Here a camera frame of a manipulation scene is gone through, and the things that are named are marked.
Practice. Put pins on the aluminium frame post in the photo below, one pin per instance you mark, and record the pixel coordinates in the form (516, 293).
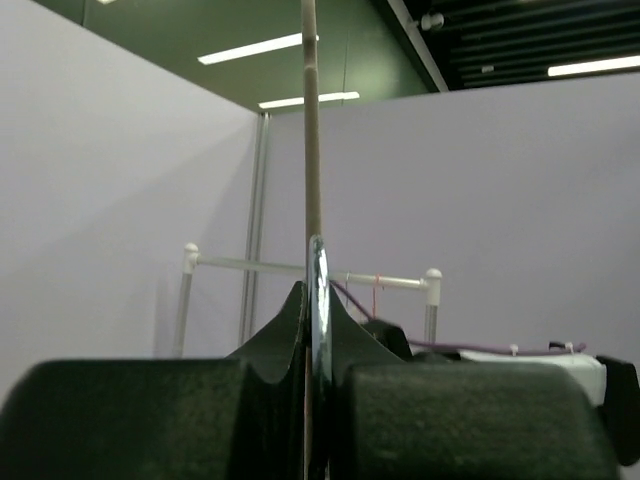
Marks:
(254, 229)

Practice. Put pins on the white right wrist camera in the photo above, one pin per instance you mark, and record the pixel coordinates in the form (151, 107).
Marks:
(550, 370)

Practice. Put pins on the beige hanger with metal hook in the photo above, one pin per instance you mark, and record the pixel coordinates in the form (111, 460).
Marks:
(319, 351)

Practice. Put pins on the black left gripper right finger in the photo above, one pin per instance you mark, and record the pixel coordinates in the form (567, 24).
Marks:
(395, 419)

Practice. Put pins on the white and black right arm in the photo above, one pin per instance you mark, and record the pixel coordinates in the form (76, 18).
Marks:
(611, 384)

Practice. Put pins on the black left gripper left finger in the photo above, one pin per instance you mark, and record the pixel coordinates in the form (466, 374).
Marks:
(237, 417)

